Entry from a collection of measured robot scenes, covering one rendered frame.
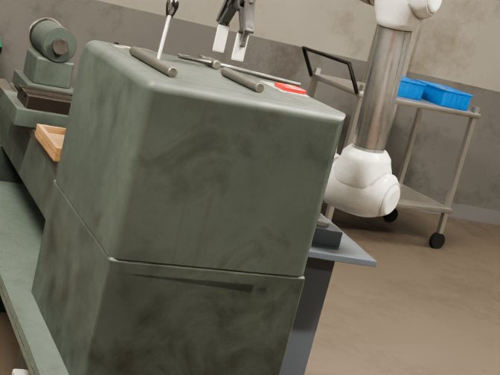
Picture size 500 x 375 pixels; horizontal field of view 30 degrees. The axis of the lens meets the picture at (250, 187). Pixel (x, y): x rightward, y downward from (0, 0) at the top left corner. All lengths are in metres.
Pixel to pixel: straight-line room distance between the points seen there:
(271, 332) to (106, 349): 0.40
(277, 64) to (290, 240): 5.05
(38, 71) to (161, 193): 1.78
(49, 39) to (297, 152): 1.79
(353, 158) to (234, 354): 0.88
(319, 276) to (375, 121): 0.54
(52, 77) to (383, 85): 1.44
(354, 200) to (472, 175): 5.19
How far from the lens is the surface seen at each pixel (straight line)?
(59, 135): 3.01
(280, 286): 2.17
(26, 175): 3.13
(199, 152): 1.98
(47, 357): 2.27
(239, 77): 2.19
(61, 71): 3.71
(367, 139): 2.83
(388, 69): 2.79
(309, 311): 3.04
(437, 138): 7.76
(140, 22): 6.86
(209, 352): 2.17
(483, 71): 7.84
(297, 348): 3.08
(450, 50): 7.68
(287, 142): 2.06
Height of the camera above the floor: 1.49
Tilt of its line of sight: 12 degrees down
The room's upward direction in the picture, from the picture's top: 14 degrees clockwise
